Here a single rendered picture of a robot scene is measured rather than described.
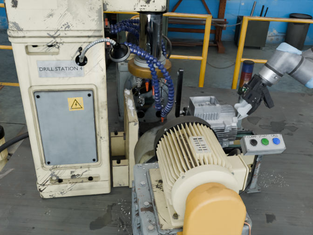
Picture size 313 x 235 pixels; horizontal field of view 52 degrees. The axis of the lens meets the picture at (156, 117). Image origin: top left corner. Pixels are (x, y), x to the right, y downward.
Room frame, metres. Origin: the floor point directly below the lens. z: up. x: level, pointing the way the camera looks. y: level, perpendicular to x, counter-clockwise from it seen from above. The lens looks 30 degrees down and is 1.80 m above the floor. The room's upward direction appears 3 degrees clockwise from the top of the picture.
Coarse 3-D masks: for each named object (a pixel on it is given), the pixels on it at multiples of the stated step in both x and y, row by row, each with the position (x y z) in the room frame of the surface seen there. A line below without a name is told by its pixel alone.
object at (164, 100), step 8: (128, 80) 1.58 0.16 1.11; (144, 80) 1.47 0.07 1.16; (128, 88) 1.50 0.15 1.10; (144, 88) 1.46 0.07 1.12; (160, 88) 1.48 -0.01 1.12; (136, 96) 1.45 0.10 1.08; (144, 96) 1.46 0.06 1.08; (152, 96) 1.47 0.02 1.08; (160, 96) 1.47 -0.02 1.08; (168, 96) 1.49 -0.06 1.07; (136, 104) 1.45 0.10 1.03; (144, 104) 1.46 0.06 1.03; (152, 104) 1.47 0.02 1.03; (136, 112) 1.45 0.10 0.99; (144, 112) 1.46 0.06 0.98; (152, 112) 1.47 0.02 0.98; (160, 112) 1.47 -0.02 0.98; (168, 112) 1.49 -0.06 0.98; (144, 120) 1.46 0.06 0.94; (152, 120) 1.47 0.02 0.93
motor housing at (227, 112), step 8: (224, 112) 1.28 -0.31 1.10; (232, 112) 1.29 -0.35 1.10; (208, 120) 1.25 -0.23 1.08; (216, 120) 1.26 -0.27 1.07; (224, 120) 1.26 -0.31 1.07; (216, 128) 1.22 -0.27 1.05; (224, 128) 1.23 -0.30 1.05; (232, 128) 1.24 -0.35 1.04; (224, 136) 1.23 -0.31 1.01; (232, 136) 1.24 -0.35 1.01
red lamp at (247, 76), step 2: (242, 72) 1.64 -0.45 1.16; (244, 72) 1.63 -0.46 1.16; (242, 74) 1.64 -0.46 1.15; (244, 74) 1.63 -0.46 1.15; (246, 74) 1.62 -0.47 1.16; (248, 74) 1.62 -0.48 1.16; (250, 74) 1.63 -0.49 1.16; (240, 76) 1.66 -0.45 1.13; (242, 76) 1.64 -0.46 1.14; (244, 76) 1.63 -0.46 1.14; (246, 76) 1.62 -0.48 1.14; (248, 76) 1.62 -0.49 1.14; (250, 76) 1.63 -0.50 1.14; (242, 78) 1.63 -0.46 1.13; (244, 78) 1.63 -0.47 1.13; (246, 78) 1.62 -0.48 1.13; (248, 78) 1.62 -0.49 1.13; (250, 78) 1.63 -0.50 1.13; (246, 80) 1.62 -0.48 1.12; (248, 80) 1.62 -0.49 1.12
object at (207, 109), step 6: (210, 96) 1.36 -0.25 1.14; (192, 102) 1.29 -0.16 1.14; (198, 102) 1.35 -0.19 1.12; (204, 102) 1.35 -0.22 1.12; (210, 102) 1.35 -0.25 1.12; (216, 102) 1.32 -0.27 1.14; (192, 108) 1.27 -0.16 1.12; (198, 108) 1.25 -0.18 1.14; (204, 108) 1.25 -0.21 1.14; (210, 108) 1.26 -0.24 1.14; (216, 108) 1.26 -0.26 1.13; (192, 114) 1.27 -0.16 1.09; (198, 114) 1.24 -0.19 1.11; (204, 114) 1.25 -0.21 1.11; (210, 114) 1.25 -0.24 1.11; (216, 114) 1.26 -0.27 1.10
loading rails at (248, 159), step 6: (240, 132) 1.40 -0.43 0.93; (246, 132) 1.41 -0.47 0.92; (252, 132) 1.40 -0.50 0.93; (240, 138) 1.37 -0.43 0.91; (234, 144) 1.36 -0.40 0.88; (228, 150) 1.25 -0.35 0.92; (240, 150) 1.26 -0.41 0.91; (246, 156) 1.27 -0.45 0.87; (252, 156) 1.27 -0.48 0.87; (246, 162) 1.27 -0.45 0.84; (252, 162) 1.28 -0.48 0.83
